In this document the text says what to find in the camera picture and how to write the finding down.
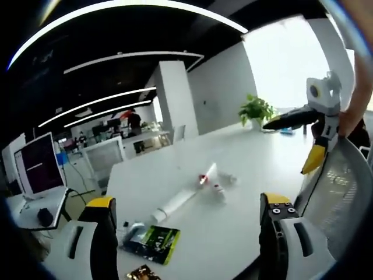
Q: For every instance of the long white skincare tube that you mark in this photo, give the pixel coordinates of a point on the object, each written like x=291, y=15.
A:
x=175, y=204

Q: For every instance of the white mesh office chair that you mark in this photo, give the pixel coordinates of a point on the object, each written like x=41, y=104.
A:
x=338, y=186

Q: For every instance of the small red-capped skincare bottle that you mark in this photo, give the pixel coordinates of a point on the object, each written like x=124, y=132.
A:
x=219, y=194

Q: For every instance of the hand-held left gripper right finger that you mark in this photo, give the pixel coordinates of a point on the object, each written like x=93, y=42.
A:
x=279, y=233

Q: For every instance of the green potted plant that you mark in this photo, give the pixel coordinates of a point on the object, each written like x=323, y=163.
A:
x=256, y=111

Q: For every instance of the green and black packet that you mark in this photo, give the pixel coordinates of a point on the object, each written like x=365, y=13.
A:
x=157, y=243

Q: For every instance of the clear skincare jar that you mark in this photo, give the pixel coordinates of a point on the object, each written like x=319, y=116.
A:
x=228, y=178

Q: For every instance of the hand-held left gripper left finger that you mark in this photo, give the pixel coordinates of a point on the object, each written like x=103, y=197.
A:
x=102, y=233

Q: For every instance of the computer monitor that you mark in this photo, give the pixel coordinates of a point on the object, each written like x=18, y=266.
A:
x=39, y=163

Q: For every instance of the small blue object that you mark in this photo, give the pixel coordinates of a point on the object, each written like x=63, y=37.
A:
x=287, y=132

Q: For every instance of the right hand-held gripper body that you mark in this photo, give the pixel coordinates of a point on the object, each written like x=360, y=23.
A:
x=325, y=96

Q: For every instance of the person's right hand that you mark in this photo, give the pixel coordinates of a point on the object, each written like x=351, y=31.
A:
x=351, y=121

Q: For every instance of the white desk partition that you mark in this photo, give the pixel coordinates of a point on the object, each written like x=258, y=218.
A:
x=103, y=154

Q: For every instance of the red-capped white skincare tube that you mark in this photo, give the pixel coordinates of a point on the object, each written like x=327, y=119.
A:
x=208, y=173

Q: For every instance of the black computer mouse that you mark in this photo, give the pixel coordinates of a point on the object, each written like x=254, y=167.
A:
x=45, y=216

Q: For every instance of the gold and black packet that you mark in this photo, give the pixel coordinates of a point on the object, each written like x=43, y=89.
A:
x=142, y=272

